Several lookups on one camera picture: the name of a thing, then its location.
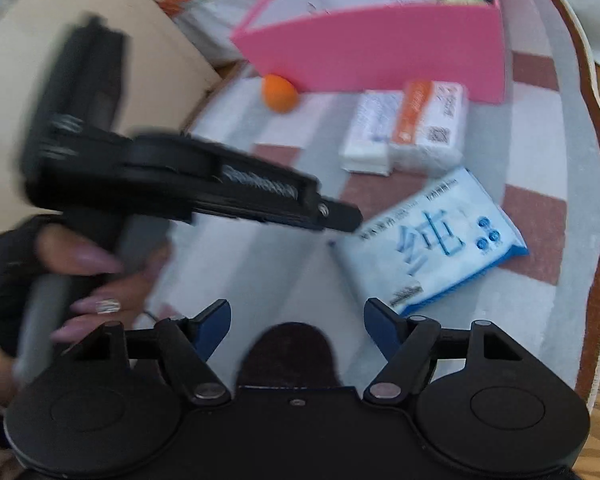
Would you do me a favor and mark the pink cardboard box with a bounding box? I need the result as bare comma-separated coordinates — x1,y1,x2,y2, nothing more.
230,0,505,106

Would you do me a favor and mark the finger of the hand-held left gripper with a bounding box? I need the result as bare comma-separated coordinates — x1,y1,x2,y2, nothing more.
319,199,364,234

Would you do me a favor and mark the blue tissue pack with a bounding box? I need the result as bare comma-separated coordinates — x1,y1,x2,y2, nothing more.
327,166,529,317

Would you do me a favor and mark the orange label tissue pack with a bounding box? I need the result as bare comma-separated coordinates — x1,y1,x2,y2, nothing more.
387,80,470,173

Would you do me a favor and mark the white tissue pack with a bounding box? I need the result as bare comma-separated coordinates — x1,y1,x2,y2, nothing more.
339,89,406,177

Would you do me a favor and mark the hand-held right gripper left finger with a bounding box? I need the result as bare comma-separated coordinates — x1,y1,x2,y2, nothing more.
55,299,232,407

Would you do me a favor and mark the beige furniture panel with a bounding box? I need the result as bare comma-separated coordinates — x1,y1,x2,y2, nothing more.
0,0,223,246

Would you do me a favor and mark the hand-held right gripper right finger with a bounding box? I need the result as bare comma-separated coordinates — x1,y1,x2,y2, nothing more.
362,297,526,403

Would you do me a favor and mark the checkered rug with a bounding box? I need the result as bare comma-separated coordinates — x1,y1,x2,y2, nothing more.
145,0,600,411

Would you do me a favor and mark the person's left hand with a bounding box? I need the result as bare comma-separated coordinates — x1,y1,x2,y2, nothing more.
0,215,173,346

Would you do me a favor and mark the orange makeup sponge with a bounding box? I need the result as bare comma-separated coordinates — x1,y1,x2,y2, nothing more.
261,74,299,113

